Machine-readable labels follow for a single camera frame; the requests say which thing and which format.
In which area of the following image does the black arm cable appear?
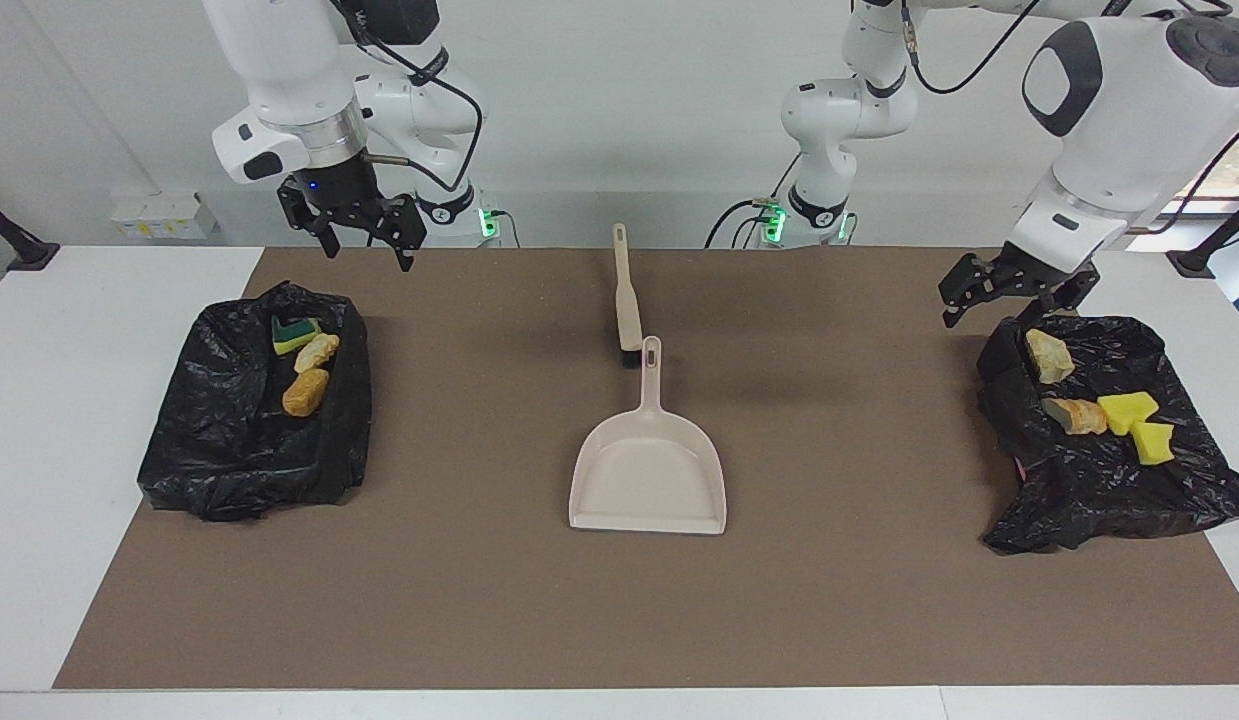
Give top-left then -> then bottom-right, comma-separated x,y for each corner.
334,0 -> 485,194
899,0 -> 1239,236

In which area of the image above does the black bag lined bin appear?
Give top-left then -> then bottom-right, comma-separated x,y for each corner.
976,314 -> 1239,556
137,281 -> 372,523

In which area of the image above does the yellow sponge wedge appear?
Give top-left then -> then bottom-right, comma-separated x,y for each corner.
1129,421 -> 1177,466

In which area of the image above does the yellow and green sponge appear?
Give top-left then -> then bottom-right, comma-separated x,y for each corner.
271,315 -> 323,357

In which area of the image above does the black clamp stand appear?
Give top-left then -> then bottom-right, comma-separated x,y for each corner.
1166,195 -> 1239,279
0,192 -> 60,273

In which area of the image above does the pale bread piece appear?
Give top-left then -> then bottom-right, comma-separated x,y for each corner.
293,333 -> 341,375
1024,329 -> 1077,386

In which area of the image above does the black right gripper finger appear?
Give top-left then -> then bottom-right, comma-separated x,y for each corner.
277,180 -> 342,259
379,195 -> 427,273

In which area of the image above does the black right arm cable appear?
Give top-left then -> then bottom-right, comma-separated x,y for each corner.
334,0 -> 485,194

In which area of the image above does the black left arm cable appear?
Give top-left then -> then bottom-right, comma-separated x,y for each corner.
899,0 -> 1239,236

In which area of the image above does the beige plastic dustpan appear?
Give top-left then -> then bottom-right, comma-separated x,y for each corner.
568,335 -> 728,536

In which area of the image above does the yellow sponge chunk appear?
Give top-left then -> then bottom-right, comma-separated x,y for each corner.
1096,391 -> 1161,437

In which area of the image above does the beige hand brush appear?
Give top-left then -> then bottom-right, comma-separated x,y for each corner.
612,223 -> 645,370

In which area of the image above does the striped croissant piece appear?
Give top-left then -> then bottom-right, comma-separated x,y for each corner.
1042,397 -> 1109,437

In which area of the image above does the brown table mat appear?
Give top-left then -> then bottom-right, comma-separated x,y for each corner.
54,247 -> 1239,689

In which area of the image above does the window with frame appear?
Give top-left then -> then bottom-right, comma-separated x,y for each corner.
1159,110 -> 1239,216

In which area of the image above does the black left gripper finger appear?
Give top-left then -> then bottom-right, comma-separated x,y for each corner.
1014,290 -> 1080,326
937,252 -> 1010,329

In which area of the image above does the brown bread roll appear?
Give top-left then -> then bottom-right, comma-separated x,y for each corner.
282,368 -> 331,418

